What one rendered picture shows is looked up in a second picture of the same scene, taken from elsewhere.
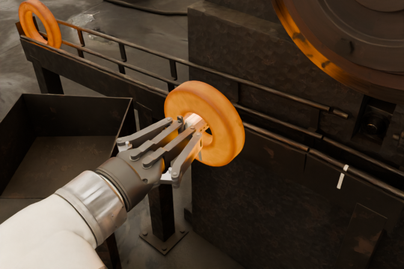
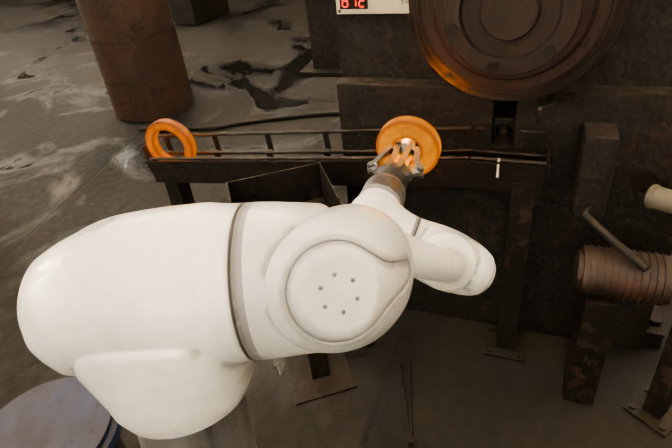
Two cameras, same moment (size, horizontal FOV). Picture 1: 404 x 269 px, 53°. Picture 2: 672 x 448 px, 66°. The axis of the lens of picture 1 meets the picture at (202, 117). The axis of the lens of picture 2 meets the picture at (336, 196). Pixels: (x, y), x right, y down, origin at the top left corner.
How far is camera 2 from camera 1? 0.69 m
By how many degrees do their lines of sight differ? 15
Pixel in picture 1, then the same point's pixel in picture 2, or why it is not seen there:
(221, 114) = (428, 130)
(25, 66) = (92, 216)
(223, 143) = (430, 151)
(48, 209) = (374, 192)
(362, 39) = (501, 59)
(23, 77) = not seen: hidden behind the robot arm
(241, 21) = (386, 83)
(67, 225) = (389, 197)
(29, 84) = not seen: hidden behind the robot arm
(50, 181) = not seen: hidden behind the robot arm
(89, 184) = (384, 178)
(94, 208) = (395, 188)
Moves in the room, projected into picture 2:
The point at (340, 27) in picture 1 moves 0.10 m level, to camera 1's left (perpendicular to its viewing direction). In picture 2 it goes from (487, 56) to (447, 65)
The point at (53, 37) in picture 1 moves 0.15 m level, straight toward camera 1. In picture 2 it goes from (192, 148) to (214, 162)
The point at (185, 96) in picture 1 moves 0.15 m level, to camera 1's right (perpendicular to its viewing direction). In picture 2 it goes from (397, 127) to (454, 112)
